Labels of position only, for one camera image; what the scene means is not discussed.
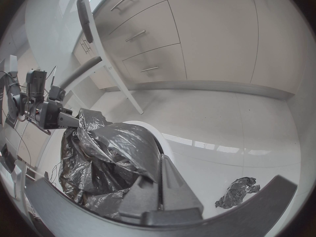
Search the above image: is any black plastic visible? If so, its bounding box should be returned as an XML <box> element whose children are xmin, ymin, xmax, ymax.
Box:
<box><xmin>215</xmin><ymin>177</ymin><xmax>261</xmax><ymax>209</ymax></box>

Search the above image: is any white trash bin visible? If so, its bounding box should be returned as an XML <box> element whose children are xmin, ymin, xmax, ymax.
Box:
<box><xmin>120</xmin><ymin>120</ymin><xmax>175</xmax><ymax>168</ymax></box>

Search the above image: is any grey white-legged chair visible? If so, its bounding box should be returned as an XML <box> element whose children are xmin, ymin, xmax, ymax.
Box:
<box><xmin>58</xmin><ymin>0</ymin><xmax>144</xmax><ymax>115</ymax></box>

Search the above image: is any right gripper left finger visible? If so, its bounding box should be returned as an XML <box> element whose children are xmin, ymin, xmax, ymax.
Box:
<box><xmin>118</xmin><ymin>176</ymin><xmax>162</xmax><ymax>219</ymax></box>

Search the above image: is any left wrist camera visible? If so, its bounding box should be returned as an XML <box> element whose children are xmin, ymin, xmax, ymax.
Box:
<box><xmin>48</xmin><ymin>85</ymin><xmax>66</xmax><ymax>102</ymax></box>

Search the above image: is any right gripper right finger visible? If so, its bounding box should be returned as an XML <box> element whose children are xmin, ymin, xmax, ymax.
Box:
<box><xmin>143</xmin><ymin>155</ymin><xmax>204</xmax><ymax>227</ymax></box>

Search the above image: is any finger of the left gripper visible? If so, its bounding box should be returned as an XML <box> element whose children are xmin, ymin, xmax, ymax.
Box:
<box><xmin>58</xmin><ymin>112</ymin><xmax>80</xmax><ymax>128</ymax></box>

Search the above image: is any black plastic bag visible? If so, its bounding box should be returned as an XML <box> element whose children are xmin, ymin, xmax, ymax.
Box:
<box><xmin>59</xmin><ymin>108</ymin><xmax>162</xmax><ymax>219</ymax></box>

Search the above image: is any beige cabinet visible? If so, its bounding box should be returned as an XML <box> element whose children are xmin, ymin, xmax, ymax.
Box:
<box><xmin>72</xmin><ymin>0</ymin><xmax>308</xmax><ymax>101</ymax></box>

